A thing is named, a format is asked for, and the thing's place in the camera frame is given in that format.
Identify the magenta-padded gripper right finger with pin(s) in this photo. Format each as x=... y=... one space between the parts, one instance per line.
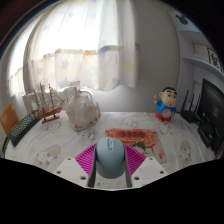
x=150 y=168

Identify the light blue computer mouse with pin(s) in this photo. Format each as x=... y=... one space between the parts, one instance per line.
x=110 y=160

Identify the white printed tablecloth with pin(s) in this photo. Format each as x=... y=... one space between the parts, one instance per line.
x=60 y=140

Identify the black router with antennas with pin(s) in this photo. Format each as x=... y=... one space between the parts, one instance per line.
x=190 y=116

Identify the dark keyboard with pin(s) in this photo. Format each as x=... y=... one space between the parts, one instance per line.
x=22 y=129

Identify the white sheer star curtain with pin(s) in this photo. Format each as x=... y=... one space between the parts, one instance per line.
x=80 y=43

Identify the cartoon boy figurine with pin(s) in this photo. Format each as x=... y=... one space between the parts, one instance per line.
x=165 y=106

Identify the orange wooden chair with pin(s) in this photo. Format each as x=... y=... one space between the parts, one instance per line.
x=8 y=120

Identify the large white conch shell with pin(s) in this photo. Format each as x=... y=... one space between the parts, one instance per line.
x=83 y=111

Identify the black box under monitor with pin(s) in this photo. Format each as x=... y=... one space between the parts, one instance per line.
x=206 y=132

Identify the white radiator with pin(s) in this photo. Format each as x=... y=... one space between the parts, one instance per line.
x=31 y=100

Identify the red printed mouse pad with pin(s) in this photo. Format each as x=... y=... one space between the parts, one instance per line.
x=146 y=138

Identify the black monitor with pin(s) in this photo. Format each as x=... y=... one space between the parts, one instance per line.
x=215 y=113

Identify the white shelf unit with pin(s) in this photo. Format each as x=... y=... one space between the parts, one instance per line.
x=190 y=46

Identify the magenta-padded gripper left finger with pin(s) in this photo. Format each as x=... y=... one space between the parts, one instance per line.
x=70 y=168

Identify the wooden model sailing ship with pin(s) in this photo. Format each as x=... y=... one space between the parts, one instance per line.
x=50 y=111

